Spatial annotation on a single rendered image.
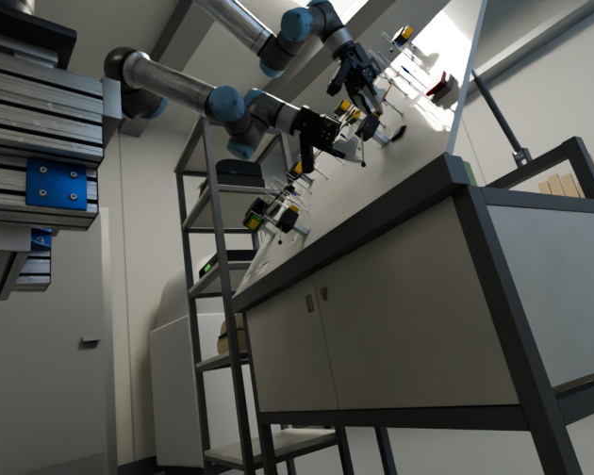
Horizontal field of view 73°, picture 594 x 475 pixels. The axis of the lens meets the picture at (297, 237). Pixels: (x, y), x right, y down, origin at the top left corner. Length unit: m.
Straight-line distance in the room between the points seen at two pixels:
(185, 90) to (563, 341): 0.97
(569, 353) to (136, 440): 3.18
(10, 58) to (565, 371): 1.09
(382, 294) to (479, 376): 0.29
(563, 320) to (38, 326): 3.21
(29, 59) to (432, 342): 0.93
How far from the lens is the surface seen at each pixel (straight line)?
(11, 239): 0.85
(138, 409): 3.64
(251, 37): 1.24
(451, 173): 0.83
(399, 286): 0.96
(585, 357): 0.96
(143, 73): 1.17
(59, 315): 3.53
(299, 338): 1.35
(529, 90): 3.71
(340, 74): 1.19
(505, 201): 0.93
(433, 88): 1.08
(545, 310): 0.90
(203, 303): 3.08
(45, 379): 3.45
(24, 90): 0.84
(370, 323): 1.05
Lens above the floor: 0.52
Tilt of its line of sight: 18 degrees up
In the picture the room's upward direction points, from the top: 11 degrees counter-clockwise
